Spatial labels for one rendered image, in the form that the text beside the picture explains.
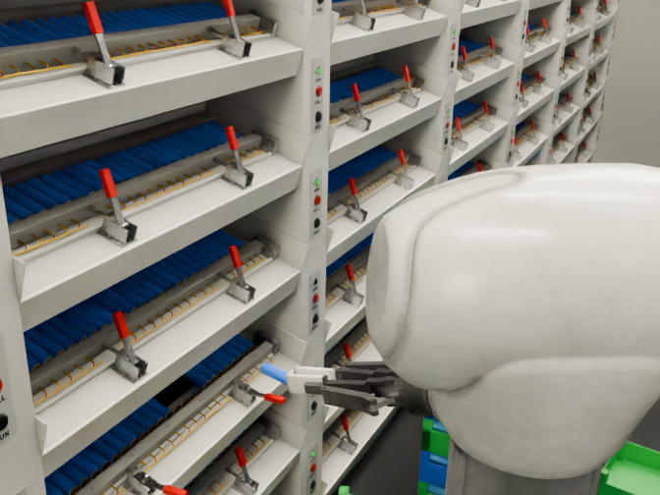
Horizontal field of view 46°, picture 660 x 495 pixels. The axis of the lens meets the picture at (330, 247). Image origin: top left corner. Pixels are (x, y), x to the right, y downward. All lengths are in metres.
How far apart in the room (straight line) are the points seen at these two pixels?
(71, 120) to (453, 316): 0.56
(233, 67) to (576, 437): 0.77
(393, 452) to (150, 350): 1.08
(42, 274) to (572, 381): 0.62
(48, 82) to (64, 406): 0.39
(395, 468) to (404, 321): 1.60
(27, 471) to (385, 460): 1.25
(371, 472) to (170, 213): 1.12
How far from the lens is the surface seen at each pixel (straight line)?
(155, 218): 1.05
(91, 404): 1.02
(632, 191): 0.46
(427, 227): 0.43
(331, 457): 1.85
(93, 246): 0.97
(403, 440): 2.12
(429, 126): 1.96
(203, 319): 1.19
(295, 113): 1.30
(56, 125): 0.87
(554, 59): 3.29
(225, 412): 1.32
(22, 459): 0.94
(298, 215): 1.34
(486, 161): 2.68
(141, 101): 0.96
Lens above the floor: 1.24
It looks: 22 degrees down
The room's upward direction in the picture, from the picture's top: 1 degrees clockwise
